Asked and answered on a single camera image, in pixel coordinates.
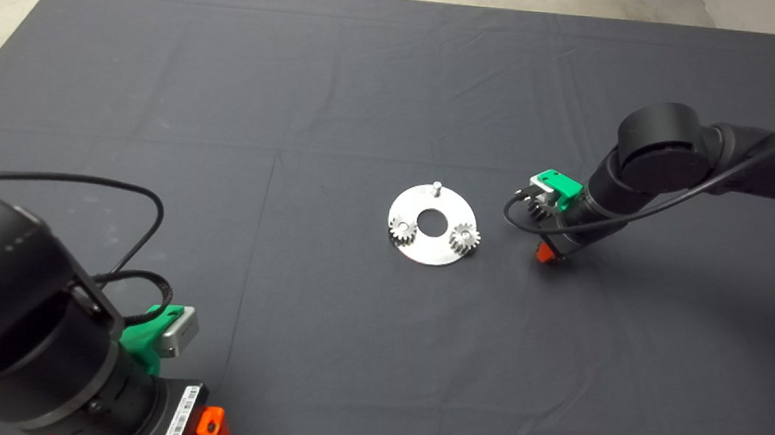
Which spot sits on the large steel gear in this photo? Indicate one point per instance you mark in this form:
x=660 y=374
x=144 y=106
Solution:
x=540 y=212

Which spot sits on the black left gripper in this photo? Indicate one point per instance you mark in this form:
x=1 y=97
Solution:
x=175 y=415

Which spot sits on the dark grey table cloth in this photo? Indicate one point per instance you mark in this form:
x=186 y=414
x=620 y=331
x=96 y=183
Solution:
x=324 y=323

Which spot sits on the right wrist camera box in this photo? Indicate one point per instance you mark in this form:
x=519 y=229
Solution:
x=543 y=188

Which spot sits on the wrist green camera mount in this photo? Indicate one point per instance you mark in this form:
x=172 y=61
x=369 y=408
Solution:
x=141 y=338
x=566 y=186

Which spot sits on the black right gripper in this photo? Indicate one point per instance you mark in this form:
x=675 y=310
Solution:
x=584 y=226

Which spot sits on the left wrist green camera mount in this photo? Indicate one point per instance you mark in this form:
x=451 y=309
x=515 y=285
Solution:
x=141 y=338

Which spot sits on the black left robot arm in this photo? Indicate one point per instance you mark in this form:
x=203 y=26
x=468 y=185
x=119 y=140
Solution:
x=0 y=311

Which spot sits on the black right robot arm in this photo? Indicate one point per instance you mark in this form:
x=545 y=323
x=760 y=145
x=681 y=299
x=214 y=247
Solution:
x=669 y=150

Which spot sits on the right wrist green camera mount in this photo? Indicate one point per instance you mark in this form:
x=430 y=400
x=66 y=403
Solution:
x=566 y=186

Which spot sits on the round metal plate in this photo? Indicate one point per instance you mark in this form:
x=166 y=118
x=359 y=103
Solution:
x=430 y=252

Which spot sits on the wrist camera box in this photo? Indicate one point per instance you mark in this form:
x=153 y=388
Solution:
x=543 y=188
x=178 y=329

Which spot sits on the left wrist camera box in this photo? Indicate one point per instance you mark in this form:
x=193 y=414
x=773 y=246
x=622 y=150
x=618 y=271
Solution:
x=178 y=329

